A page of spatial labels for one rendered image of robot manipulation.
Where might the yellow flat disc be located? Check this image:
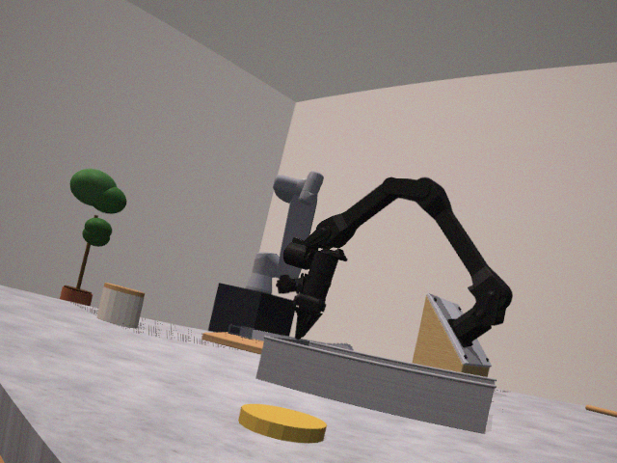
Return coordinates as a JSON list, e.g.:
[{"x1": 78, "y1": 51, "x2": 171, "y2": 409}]
[{"x1": 239, "y1": 404, "x2": 327, "y2": 443}]

